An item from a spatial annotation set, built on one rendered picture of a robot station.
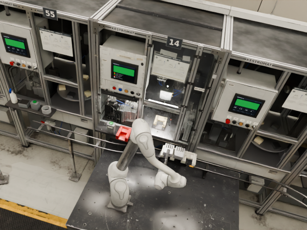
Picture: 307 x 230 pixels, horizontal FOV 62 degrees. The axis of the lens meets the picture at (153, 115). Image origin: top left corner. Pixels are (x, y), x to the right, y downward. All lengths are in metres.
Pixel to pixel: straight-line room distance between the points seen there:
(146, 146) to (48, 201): 1.80
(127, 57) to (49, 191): 1.99
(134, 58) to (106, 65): 0.29
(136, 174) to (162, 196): 0.35
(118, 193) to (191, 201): 0.76
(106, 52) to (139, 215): 1.49
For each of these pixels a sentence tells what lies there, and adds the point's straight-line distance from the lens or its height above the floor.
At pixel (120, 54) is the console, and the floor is 1.79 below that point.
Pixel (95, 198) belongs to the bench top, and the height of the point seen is 0.68.
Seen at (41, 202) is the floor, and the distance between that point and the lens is 3.43.
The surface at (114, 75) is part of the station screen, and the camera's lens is 2.38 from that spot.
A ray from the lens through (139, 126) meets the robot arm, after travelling 2.03.
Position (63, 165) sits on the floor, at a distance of 3.67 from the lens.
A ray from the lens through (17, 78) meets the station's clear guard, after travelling 3.13.
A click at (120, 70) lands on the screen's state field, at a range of 2.33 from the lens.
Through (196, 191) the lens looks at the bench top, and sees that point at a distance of 2.74.
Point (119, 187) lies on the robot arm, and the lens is 2.32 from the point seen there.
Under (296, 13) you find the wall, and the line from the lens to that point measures 5.91.
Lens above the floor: 2.94
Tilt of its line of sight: 43 degrees down
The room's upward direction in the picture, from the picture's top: 10 degrees clockwise
